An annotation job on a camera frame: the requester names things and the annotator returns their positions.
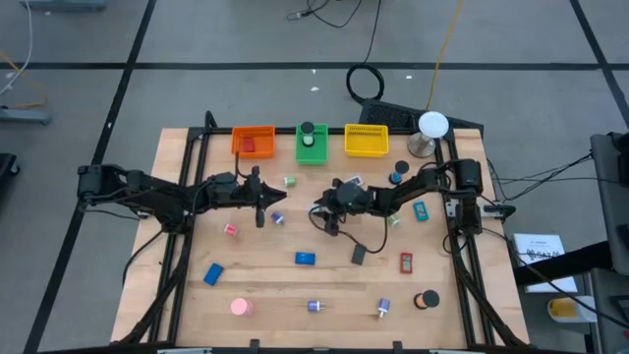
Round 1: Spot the yellow plastic basket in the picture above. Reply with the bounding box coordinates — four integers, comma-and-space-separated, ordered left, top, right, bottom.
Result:
343, 123, 390, 159

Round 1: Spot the grey floor plate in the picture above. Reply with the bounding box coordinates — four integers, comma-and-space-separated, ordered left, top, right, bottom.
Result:
19, 0, 109, 14

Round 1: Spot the white paper booklet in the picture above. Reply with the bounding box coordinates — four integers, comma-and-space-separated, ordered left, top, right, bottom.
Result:
510, 233, 581, 295

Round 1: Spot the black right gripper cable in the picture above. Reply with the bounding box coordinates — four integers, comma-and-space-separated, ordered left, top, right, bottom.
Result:
308, 209, 390, 256

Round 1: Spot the yellow plastic container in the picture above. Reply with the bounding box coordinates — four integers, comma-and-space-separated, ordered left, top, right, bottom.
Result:
546, 296, 599, 325

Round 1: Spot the black coiled floor cable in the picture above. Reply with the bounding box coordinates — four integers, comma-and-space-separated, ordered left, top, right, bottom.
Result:
345, 0, 385, 104

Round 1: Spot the black perforated panel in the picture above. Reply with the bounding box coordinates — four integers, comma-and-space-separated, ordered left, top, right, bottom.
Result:
357, 97, 486, 137

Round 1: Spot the black metal table frame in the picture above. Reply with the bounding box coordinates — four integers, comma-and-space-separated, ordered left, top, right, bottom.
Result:
110, 110, 530, 354

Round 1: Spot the green plastic basket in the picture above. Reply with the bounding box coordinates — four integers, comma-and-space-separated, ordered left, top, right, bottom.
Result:
294, 123, 329, 166

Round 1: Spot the white floor cable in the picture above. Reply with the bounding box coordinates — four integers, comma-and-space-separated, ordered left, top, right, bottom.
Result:
0, 0, 34, 97

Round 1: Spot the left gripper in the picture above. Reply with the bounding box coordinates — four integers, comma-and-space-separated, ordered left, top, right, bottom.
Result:
210, 165, 288, 229

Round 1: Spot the grey floor bar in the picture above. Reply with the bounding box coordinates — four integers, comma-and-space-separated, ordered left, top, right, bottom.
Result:
0, 106, 53, 127

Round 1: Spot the orange sand hourglass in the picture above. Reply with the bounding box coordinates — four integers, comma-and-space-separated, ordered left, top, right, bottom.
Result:
413, 289, 441, 311

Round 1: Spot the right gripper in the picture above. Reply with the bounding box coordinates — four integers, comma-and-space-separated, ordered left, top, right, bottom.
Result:
317, 177, 373, 236

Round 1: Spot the yellow cable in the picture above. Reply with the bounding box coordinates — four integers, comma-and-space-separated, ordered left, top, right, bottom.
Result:
425, 0, 465, 112

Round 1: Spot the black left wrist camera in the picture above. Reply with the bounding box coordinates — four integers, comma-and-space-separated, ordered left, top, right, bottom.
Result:
211, 171, 238, 192

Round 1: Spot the white sand hourglass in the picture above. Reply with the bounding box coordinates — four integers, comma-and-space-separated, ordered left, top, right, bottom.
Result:
299, 121, 316, 148

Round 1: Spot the blue sand hourglass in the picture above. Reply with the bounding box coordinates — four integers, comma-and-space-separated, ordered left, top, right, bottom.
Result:
387, 159, 411, 187

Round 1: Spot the orange plastic basket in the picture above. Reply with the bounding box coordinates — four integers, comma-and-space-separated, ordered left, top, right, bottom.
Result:
231, 125, 277, 161

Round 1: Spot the pink hourglass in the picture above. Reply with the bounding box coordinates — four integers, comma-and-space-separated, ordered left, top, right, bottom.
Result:
229, 297, 255, 318

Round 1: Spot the white mushroom table lamp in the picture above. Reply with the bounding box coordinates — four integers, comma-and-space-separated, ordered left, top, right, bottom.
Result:
407, 110, 450, 159

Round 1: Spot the black metal beam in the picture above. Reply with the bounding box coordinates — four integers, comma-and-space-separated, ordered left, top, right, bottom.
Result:
513, 240, 613, 287

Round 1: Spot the grey equipment cabinet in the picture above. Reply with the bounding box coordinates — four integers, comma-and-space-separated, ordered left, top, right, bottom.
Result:
587, 267, 629, 354
589, 131, 629, 276

